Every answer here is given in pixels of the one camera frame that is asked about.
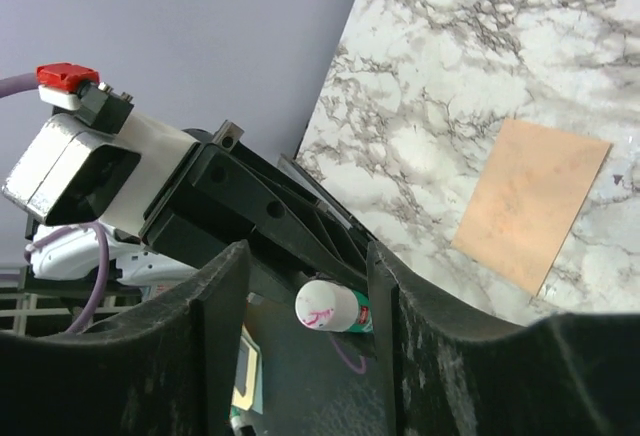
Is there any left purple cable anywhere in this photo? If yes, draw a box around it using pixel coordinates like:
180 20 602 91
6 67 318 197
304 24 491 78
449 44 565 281
0 71 111 335

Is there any peach paper envelope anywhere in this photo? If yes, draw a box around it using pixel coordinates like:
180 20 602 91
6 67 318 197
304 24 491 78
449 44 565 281
452 119 611 295

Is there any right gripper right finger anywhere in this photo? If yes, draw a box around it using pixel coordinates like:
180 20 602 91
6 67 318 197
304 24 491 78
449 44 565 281
367 243 639 435

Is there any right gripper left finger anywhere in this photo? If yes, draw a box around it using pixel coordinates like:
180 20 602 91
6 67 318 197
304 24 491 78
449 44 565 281
1 242 250 435

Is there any cluttered storage shelf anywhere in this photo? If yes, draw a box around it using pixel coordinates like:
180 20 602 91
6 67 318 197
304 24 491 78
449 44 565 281
0 263 151 332

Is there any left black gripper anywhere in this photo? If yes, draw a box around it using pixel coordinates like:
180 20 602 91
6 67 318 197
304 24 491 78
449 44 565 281
140 128 376 293

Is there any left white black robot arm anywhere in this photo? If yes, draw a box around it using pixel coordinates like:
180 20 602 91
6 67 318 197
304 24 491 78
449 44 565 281
26 128 373 302

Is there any white green glue stick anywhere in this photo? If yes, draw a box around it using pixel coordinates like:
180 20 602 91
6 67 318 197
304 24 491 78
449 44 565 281
295 280 373 333

